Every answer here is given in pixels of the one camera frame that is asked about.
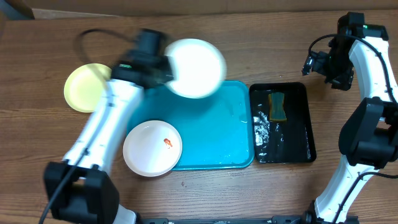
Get black water tray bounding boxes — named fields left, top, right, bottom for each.
left=249, top=82, right=317, bottom=164

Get turquoise plastic tray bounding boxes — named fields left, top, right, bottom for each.
left=127, top=80, right=254, bottom=170

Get brown cardboard backboard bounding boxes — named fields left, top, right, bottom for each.
left=1, top=0, right=397, bottom=19

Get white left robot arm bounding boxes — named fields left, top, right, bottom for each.
left=39, top=50, right=176, bottom=223

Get white plate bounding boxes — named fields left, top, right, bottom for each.
left=165, top=39, right=227, bottom=99
left=123, top=120, right=182, bottom=177

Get yellow plate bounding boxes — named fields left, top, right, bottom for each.
left=63, top=63, right=111, bottom=113

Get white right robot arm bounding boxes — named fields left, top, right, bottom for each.
left=296, top=34, right=397, bottom=223

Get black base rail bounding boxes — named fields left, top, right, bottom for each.
left=136, top=214, right=325, bottom=224

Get orange green sponge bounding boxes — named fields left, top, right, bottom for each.
left=268, top=92, right=287, bottom=122

